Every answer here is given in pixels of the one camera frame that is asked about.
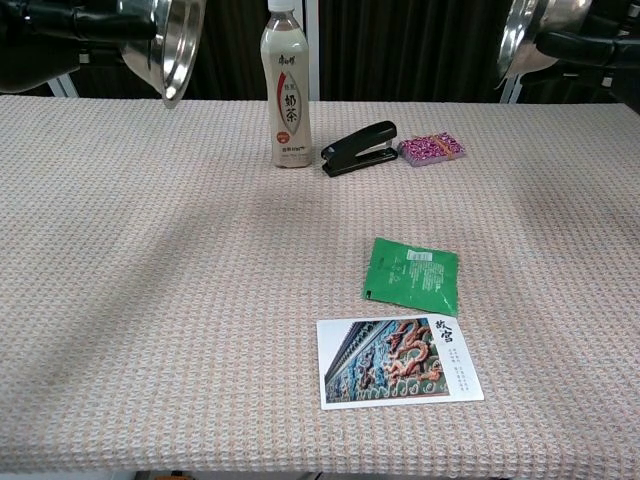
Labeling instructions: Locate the milk tea plastic bottle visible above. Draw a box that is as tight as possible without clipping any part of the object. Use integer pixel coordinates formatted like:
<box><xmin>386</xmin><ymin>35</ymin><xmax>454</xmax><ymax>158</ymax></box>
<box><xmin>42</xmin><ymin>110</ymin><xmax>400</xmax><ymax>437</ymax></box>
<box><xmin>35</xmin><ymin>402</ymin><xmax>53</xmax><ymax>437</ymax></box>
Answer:
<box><xmin>259</xmin><ymin>0</ymin><xmax>314</xmax><ymax>169</ymax></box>

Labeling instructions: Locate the dragon wall postcard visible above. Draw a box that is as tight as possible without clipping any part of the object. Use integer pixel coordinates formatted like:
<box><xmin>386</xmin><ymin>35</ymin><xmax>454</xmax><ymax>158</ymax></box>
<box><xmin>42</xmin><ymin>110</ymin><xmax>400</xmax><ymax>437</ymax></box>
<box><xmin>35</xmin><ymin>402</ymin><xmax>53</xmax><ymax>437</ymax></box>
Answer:
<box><xmin>316</xmin><ymin>315</ymin><xmax>485</xmax><ymax>411</ymax></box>

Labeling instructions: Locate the black curtain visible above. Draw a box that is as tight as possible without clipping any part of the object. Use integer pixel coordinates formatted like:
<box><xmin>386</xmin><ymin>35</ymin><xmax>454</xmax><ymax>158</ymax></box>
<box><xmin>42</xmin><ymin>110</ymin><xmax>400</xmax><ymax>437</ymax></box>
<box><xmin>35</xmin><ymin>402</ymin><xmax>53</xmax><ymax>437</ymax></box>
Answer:
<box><xmin>77</xmin><ymin>0</ymin><xmax>640</xmax><ymax>105</ymax></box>

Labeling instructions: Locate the white vertical frame bar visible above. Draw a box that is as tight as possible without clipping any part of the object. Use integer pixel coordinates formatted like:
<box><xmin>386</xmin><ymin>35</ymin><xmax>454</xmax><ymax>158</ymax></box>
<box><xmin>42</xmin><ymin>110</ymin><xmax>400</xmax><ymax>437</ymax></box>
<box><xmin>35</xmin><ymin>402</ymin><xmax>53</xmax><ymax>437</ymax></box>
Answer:
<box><xmin>303</xmin><ymin>0</ymin><xmax>321</xmax><ymax>103</ymax></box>

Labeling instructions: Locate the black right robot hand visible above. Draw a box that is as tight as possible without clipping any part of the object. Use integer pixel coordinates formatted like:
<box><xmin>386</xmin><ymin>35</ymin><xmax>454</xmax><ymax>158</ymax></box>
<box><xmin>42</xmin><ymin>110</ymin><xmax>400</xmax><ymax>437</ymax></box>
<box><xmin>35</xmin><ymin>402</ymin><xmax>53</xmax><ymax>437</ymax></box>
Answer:
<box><xmin>519</xmin><ymin>29</ymin><xmax>640</xmax><ymax>86</ymax></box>

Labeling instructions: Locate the stainless steel bowl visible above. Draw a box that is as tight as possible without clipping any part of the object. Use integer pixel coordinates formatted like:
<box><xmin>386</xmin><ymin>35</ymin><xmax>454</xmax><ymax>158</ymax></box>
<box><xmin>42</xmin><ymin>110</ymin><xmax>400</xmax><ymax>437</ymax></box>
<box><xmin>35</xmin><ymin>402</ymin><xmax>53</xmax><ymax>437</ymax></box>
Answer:
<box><xmin>119</xmin><ymin>0</ymin><xmax>208</xmax><ymax>109</ymax></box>
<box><xmin>496</xmin><ymin>0</ymin><xmax>594</xmax><ymax>91</ymax></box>

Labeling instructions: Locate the beige waffle-weave tablecloth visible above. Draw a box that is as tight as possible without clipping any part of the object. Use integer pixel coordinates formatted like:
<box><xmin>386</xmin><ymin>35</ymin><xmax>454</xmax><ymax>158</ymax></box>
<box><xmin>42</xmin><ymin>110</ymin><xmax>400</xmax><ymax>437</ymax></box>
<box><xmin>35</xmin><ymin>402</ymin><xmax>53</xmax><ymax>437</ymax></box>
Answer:
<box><xmin>0</xmin><ymin>94</ymin><xmax>640</xmax><ymax>474</ymax></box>

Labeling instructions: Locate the white slanted frame bar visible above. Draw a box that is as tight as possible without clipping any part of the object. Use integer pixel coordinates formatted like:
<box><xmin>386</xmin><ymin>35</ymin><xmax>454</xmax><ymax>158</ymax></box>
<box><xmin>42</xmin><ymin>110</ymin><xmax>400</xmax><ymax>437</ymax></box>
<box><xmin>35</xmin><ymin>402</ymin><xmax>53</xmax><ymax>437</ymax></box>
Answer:
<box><xmin>500</xmin><ymin>74</ymin><xmax>524</xmax><ymax>105</ymax></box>
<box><xmin>47</xmin><ymin>73</ymin><xmax>79</xmax><ymax>98</ymax></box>

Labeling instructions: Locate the purple patterned packet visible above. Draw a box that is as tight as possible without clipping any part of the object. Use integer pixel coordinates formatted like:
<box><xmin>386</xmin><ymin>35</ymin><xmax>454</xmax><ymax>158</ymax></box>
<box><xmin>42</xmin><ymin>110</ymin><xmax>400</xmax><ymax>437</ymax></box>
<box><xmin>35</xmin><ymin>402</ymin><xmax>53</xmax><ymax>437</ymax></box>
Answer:
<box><xmin>398</xmin><ymin>131</ymin><xmax>467</xmax><ymax>168</ymax></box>

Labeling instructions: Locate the green foil sachet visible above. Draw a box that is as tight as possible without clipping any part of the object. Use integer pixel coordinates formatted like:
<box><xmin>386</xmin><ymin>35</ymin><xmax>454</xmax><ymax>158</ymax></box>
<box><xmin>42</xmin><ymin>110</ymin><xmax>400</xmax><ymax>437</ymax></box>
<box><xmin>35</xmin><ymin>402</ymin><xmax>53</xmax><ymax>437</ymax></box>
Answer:
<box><xmin>361</xmin><ymin>237</ymin><xmax>460</xmax><ymax>317</ymax></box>

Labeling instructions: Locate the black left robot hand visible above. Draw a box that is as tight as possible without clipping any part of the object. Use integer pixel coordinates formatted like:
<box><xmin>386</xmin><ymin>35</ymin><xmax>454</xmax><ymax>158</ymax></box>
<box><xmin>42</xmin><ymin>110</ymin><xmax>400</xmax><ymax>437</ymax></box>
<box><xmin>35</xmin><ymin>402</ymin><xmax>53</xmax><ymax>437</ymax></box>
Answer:
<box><xmin>0</xmin><ymin>0</ymin><xmax>158</xmax><ymax>95</ymax></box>

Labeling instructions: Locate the black stapler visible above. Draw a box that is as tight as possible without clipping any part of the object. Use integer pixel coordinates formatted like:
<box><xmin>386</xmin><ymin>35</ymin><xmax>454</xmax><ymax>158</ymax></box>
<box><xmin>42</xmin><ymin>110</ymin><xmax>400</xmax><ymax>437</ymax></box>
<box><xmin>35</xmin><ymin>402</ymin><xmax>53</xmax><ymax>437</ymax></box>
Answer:
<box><xmin>320</xmin><ymin>120</ymin><xmax>400</xmax><ymax>178</ymax></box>

